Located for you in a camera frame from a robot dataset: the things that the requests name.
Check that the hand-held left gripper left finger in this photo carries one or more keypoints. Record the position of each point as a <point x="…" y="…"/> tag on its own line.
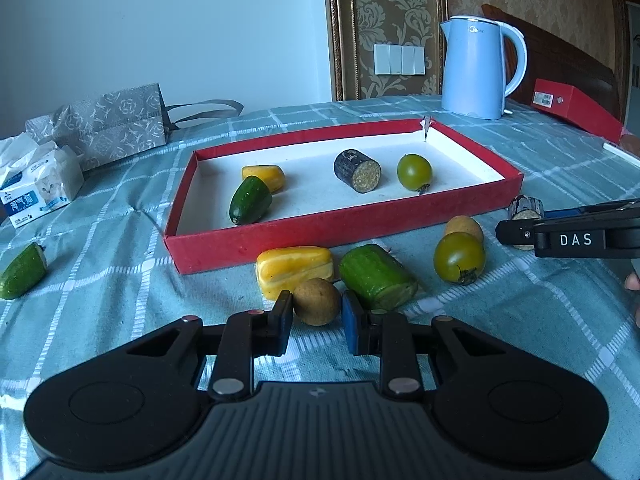
<point x="285" y="321"/>

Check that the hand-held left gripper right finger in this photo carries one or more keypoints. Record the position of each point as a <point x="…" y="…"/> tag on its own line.
<point x="352" y="325"/>

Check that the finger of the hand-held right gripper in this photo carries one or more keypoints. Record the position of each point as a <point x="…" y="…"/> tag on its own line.
<point x="570" y="240"/>
<point x="600" y="210"/>

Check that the brown longan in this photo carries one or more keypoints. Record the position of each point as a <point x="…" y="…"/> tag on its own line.
<point x="316" y="302"/>
<point x="465" y="227"/>

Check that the large yellow pepper piece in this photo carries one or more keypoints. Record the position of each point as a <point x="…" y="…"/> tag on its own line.
<point x="292" y="270"/>

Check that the green cucumber piece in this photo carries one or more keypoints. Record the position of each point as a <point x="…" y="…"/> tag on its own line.
<point x="372" y="272"/>
<point x="22" y="272"/>
<point x="247" y="202"/>

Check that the red shallow cardboard box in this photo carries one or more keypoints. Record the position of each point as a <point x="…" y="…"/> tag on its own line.
<point x="300" y="240"/>

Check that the green tomato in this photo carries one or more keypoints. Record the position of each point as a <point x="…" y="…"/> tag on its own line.
<point x="414" y="170"/>
<point x="457" y="257"/>

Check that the person's right hand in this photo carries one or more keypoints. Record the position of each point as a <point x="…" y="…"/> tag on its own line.
<point x="634" y="282"/>

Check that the red flat box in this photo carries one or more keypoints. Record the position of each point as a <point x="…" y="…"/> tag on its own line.
<point x="580" y="105"/>

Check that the brown wooden headboard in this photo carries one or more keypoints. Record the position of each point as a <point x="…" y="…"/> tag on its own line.
<point x="560" y="55"/>

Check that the light blue electric kettle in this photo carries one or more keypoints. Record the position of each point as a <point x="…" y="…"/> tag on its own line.
<point x="470" y="75"/>

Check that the grey patterned gift bag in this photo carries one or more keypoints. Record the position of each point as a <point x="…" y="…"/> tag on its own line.
<point x="115" y="130"/>

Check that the white tissue pack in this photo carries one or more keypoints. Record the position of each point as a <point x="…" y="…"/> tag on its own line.
<point x="45" y="185"/>

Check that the white wall switch panel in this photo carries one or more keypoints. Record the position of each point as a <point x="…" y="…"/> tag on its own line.
<point x="400" y="59"/>

